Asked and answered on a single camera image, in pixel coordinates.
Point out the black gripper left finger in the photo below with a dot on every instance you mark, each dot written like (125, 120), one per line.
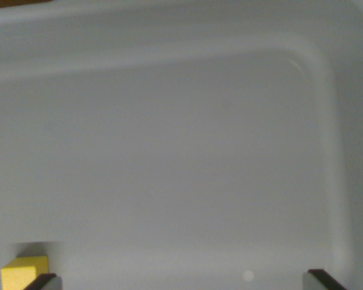
(47, 282)

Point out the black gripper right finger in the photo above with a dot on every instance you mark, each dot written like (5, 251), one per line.
(319, 281)

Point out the yellow cube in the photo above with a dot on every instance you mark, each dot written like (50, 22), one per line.
(19, 272)

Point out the white plastic bin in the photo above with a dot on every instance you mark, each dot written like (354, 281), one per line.
(181, 136)

